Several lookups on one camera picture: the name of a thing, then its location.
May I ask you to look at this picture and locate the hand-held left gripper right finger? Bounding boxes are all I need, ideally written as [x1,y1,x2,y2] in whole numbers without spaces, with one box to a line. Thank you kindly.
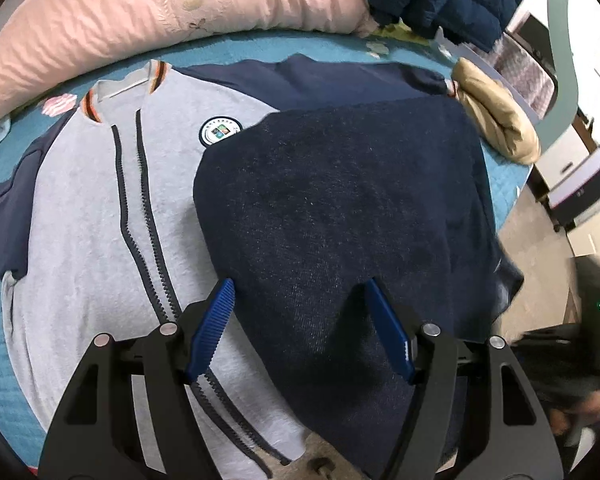
[364,276,565,480]

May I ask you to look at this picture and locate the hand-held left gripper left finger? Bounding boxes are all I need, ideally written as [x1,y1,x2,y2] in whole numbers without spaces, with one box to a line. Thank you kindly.
[39,277,237,480]

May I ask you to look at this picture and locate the dark denim pants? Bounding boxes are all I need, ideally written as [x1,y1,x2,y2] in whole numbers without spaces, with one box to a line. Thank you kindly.
[192,95,526,480]

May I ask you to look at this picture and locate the grey and navy zip jacket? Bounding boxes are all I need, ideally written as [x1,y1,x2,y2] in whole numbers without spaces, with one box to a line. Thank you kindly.
[0,55,461,478]

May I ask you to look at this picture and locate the white drawer cabinet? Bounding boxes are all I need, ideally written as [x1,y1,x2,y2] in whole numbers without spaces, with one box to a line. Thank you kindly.
[527,145,600,233]

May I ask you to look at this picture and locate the teal quilted blanket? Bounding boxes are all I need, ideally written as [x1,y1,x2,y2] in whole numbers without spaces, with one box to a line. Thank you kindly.
[0,27,536,431]

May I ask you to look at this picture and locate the tan folded cloth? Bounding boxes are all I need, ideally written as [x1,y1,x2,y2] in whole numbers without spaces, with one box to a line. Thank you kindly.
[452,57,542,165]

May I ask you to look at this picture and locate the pink grey plaid cloth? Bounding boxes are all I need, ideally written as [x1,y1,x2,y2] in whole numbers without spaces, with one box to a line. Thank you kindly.
[495,30,558,121]

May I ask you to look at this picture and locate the olive green cloth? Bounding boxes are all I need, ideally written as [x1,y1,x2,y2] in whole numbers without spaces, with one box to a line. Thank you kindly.
[370,22,431,45]

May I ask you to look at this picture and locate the pink pillow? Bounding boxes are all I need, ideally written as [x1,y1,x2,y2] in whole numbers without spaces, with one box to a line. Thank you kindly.
[0,0,371,128]

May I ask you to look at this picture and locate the grey curved frame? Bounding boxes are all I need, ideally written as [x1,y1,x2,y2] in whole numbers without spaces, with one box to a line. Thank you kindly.
[537,0,581,158]

